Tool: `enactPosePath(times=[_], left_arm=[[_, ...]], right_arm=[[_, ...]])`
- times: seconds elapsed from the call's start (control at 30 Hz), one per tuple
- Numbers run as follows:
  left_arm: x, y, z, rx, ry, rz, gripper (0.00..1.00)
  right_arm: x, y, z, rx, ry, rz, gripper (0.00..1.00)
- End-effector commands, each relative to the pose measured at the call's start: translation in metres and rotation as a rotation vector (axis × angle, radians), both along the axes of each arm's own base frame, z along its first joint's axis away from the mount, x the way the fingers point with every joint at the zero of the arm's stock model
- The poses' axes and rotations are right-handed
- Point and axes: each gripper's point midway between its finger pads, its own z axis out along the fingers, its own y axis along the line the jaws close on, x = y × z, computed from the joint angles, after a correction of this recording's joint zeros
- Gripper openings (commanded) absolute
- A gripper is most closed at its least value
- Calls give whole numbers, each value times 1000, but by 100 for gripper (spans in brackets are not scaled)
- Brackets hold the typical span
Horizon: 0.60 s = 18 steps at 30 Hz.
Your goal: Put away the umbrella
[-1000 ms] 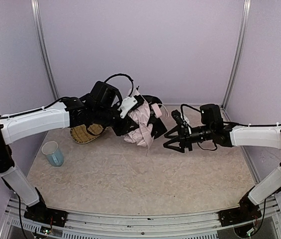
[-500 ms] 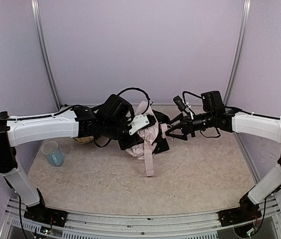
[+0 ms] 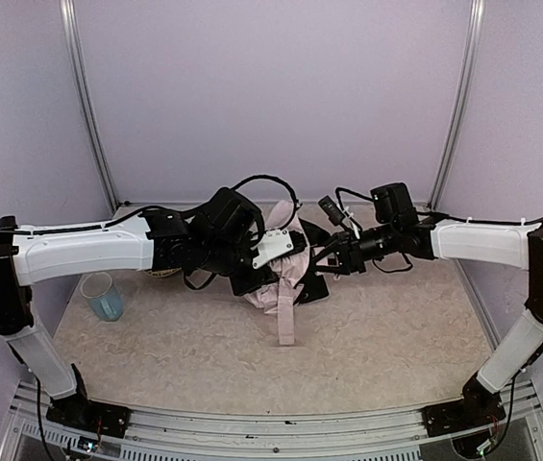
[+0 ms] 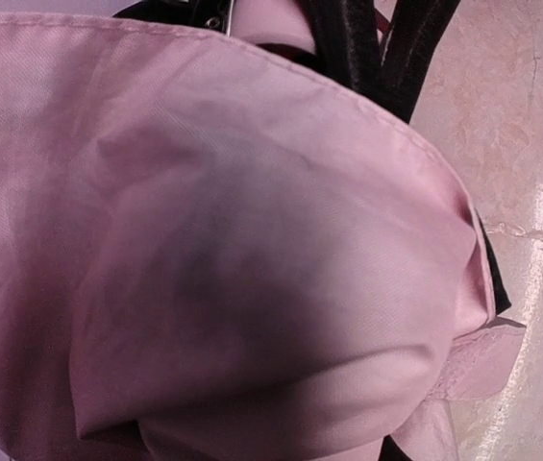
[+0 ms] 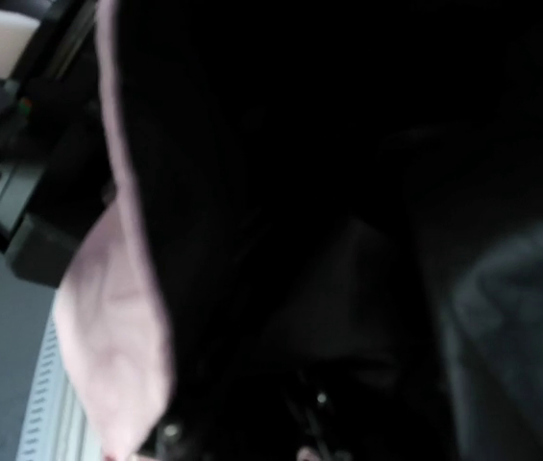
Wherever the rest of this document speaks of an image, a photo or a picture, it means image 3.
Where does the pink and black umbrella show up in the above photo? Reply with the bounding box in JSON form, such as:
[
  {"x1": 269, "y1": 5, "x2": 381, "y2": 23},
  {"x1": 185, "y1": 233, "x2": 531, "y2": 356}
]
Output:
[{"x1": 243, "y1": 200, "x2": 312, "y2": 346}]

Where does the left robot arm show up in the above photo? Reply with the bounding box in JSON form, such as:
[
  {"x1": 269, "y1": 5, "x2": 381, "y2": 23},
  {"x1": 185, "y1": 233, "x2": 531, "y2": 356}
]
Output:
[{"x1": 0, "y1": 187, "x2": 284, "y2": 436}]

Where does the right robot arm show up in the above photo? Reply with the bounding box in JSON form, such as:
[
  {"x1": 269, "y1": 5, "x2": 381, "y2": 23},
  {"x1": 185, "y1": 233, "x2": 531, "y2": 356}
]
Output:
[{"x1": 308, "y1": 182, "x2": 543, "y2": 437}]

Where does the yellow woven bamboo tray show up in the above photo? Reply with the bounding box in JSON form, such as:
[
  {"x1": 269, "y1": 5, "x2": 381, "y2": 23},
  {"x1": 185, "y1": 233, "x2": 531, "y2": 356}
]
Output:
[{"x1": 147, "y1": 268, "x2": 181, "y2": 279}]

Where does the light blue cup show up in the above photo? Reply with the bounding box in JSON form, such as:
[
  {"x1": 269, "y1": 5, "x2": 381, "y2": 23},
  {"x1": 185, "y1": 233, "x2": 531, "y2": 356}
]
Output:
[{"x1": 80, "y1": 272, "x2": 123, "y2": 322}]

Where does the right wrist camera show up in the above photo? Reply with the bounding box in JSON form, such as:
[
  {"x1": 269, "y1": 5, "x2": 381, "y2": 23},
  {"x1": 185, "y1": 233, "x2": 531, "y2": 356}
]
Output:
[{"x1": 318, "y1": 195, "x2": 358, "y2": 232}]

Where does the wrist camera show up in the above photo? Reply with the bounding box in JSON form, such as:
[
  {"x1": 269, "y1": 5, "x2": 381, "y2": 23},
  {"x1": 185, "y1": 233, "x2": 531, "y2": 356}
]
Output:
[
  {"x1": 252, "y1": 230, "x2": 307, "y2": 269},
  {"x1": 318, "y1": 195, "x2": 358, "y2": 232}
]

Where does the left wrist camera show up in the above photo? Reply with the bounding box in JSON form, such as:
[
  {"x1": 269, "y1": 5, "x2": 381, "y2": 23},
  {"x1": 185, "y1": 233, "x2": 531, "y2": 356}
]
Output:
[{"x1": 252, "y1": 230, "x2": 307, "y2": 269}]

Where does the black left camera cable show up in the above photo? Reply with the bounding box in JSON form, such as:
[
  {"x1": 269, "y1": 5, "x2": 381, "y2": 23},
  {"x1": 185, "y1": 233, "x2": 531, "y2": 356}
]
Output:
[{"x1": 230, "y1": 174, "x2": 301, "y2": 212}]

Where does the aluminium front rail frame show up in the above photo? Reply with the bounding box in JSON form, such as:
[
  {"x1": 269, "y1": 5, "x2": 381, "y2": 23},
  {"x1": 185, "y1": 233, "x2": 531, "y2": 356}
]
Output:
[{"x1": 0, "y1": 380, "x2": 543, "y2": 460}]

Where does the right aluminium corner post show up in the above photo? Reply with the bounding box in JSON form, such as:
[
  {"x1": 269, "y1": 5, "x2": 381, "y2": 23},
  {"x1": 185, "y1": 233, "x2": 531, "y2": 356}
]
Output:
[{"x1": 428, "y1": 0, "x2": 486, "y2": 210}]

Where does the aluminium corner post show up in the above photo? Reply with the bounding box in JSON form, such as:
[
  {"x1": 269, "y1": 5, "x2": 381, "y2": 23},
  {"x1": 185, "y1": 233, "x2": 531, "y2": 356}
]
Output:
[
  {"x1": 428, "y1": 0, "x2": 486, "y2": 210},
  {"x1": 60, "y1": 0, "x2": 120, "y2": 212}
]

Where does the left aluminium corner post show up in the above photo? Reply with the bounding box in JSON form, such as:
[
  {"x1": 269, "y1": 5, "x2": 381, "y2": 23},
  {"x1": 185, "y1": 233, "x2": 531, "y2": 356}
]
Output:
[{"x1": 60, "y1": 0, "x2": 120, "y2": 212}]

